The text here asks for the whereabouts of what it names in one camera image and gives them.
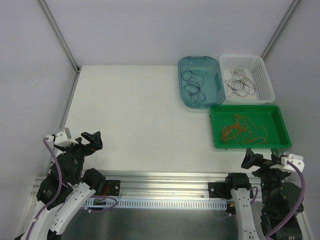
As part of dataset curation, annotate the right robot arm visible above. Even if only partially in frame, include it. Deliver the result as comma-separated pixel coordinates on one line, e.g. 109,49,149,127
224,148,306,240

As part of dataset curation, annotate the black thin cable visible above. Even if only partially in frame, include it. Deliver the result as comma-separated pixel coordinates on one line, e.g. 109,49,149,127
223,76,257,97
231,72,256,97
228,64,251,81

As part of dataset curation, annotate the orange red thin cable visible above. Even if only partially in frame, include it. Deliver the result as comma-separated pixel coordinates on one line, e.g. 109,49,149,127
220,113,268,145

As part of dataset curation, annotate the right aluminium frame post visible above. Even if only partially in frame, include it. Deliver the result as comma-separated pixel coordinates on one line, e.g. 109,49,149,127
260,0,303,60

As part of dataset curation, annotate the aluminium frame post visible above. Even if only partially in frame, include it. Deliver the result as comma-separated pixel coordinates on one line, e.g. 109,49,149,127
37,0,81,73
260,0,303,60

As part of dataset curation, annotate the left aluminium frame post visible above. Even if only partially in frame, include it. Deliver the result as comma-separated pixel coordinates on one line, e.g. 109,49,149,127
37,0,81,73

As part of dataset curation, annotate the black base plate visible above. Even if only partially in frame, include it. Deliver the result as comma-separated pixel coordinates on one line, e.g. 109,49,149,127
102,180,121,196
208,182,228,199

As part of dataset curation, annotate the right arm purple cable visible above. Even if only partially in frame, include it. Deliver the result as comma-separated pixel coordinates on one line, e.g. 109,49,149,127
264,160,307,240

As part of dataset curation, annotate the white perforated plastic basket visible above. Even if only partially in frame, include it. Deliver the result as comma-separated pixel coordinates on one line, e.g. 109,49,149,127
219,54,276,105

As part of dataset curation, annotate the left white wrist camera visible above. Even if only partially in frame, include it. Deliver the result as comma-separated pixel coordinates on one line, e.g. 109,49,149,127
46,127,78,147

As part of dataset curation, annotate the teal transparent plastic tub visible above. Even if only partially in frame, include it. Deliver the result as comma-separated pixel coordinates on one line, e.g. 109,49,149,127
177,56,226,109

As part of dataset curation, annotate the white slotted cable duct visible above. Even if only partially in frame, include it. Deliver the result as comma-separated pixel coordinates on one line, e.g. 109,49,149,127
83,198,227,211

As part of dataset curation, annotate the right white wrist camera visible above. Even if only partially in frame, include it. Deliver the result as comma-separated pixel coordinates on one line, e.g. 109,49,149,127
270,153,305,173

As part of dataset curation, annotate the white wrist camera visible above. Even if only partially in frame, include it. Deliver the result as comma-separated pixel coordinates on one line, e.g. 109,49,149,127
270,153,305,173
46,127,78,147

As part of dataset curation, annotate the aluminium mounting rail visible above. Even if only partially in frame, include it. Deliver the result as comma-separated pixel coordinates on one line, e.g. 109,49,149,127
100,170,228,200

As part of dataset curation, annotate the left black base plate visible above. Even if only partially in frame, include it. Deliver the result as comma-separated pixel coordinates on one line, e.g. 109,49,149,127
102,180,121,196

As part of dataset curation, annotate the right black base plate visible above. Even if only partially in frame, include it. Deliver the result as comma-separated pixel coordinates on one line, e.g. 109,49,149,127
208,182,228,199

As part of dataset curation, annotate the green plastic tray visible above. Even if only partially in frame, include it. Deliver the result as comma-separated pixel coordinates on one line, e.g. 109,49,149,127
210,105,292,149

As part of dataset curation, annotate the purple thin cable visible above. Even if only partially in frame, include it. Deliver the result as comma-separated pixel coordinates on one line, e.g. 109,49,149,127
183,72,206,102
180,69,207,103

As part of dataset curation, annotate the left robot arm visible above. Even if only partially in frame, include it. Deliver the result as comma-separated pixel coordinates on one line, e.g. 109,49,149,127
17,127,106,240

